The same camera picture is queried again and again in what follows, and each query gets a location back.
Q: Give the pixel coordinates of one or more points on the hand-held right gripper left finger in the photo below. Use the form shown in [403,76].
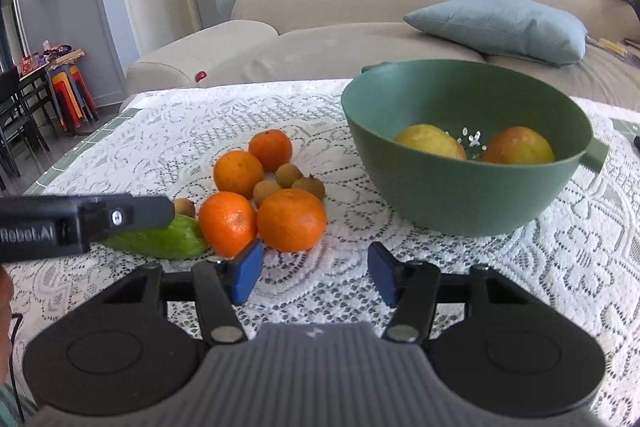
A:
[247,274]

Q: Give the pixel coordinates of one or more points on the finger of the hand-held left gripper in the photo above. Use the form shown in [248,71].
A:
[130,214]

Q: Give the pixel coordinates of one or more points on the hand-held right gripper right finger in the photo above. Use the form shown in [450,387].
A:
[382,274]

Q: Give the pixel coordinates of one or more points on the green cucumber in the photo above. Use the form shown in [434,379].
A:
[165,239]

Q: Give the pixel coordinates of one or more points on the orange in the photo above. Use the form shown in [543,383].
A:
[270,149]
[227,223]
[291,219]
[238,173]

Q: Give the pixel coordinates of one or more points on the green colander bowl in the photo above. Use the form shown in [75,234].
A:
[450,202]

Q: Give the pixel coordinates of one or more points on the white lace tablecloth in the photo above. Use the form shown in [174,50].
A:
[150,142]

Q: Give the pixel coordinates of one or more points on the black dining chair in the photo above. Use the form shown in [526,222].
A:
[20,127]

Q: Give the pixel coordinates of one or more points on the stack of coloured stools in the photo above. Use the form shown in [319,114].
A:
[72,97]

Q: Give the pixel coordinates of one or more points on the yellow round fruit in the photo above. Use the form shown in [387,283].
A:
[430,141]

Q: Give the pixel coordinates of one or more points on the black dining table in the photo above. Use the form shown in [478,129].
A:
[30,79]

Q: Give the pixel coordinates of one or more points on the small red ball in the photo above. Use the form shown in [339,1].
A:
[201,76]

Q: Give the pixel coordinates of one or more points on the teal striped clothing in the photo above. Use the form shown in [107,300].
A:
[12,407]

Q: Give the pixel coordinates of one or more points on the red yellow apple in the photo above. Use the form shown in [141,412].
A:
[518,146]

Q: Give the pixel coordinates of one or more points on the beige sofa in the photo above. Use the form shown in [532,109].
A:
[325,47]

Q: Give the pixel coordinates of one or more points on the light blue pillow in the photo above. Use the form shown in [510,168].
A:
[500,27]

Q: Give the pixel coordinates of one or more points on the books on sofa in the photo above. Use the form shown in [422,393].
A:
[615,48]

